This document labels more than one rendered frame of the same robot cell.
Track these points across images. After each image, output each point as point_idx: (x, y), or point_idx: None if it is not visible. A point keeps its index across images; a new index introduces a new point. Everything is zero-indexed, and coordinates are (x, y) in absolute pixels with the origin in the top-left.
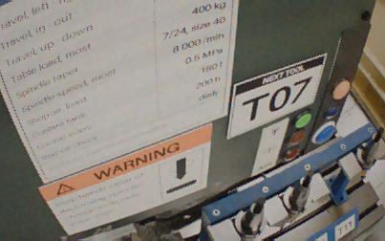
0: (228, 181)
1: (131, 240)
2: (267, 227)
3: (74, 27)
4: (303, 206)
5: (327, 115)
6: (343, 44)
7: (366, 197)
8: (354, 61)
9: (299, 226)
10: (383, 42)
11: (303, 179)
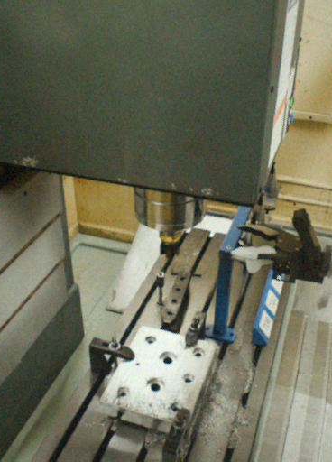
0: (281, 140)
1: (244, 226)
2: (230, 296)
3: (289, 30)
4: (265, 224)
5: (292, 102)
6: (297, 56)
7: (273, 248)
8: (297, 68)
9: (249, 284)
10: None
11: (258, 201)
